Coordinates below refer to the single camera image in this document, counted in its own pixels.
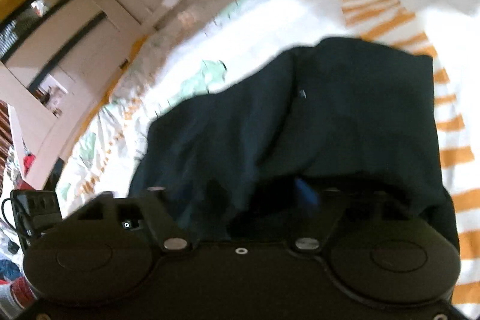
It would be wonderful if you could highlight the dark navy garment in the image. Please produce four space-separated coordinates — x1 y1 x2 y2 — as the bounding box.
128 37 459 244

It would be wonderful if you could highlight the white wooden shelf unit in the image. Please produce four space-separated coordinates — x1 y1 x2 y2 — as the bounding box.
1 0 143 189

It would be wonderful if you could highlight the white patterned duvet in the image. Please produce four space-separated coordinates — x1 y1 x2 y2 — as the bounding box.
56 0 479 319

